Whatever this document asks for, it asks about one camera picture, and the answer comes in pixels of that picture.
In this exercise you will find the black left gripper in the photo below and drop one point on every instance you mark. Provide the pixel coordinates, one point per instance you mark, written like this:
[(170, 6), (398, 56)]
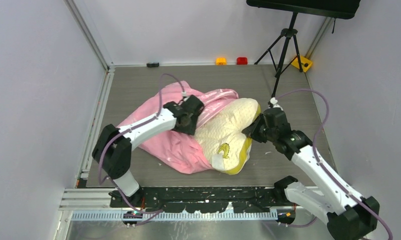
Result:
[(189, 129)]

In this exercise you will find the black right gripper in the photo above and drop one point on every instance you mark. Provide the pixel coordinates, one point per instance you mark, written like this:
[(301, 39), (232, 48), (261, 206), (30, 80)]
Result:
[(252, 130)]

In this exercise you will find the white pillow with yellow trim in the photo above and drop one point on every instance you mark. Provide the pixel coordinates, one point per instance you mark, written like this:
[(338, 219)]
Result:
[(223, 144)]

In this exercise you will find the pink floral pillowcase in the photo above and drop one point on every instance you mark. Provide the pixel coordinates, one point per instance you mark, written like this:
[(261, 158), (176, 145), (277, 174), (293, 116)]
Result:
[(177, 150)]

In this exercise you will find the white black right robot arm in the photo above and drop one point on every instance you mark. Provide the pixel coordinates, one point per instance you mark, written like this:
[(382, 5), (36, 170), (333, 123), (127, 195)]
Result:
[(347, 214)]

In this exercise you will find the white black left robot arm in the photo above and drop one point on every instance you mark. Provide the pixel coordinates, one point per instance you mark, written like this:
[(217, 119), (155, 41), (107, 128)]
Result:
[(114, 146)]

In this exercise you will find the orange block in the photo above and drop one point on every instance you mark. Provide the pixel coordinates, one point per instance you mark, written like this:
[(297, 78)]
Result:
[(221, 61)]

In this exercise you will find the red block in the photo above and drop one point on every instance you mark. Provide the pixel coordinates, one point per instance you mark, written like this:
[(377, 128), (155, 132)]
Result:
[(242, 61)]

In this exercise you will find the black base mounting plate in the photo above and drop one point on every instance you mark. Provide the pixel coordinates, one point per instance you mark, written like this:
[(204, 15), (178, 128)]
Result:
[(245, 199)]

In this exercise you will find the black tripod stand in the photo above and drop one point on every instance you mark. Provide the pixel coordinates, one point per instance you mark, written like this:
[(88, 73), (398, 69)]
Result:
[(288, 34)]

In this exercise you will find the black panel on tripod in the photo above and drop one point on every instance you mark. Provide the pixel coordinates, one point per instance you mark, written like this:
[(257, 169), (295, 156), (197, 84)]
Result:
[(339, 9)]

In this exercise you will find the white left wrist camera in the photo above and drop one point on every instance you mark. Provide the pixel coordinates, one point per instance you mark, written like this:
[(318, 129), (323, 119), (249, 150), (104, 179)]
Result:
[(184, 95)]

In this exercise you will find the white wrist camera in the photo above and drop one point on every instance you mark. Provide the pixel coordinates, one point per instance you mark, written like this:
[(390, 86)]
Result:
[(184, 95), (273, 103)]

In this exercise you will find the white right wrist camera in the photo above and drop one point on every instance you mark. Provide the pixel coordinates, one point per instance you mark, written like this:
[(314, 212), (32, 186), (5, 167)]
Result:
[(273, 103)]

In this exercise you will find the small black wall device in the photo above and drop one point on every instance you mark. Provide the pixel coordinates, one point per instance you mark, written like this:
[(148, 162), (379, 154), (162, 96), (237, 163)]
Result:
[(152, 64)]

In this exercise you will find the yellow corner bracket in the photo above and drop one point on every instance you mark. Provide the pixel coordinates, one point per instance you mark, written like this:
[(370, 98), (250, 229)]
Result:
[(302, 63)]

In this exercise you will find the aluminium frame rail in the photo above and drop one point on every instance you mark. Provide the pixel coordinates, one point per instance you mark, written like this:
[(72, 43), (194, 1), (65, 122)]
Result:
[(94, 203)]

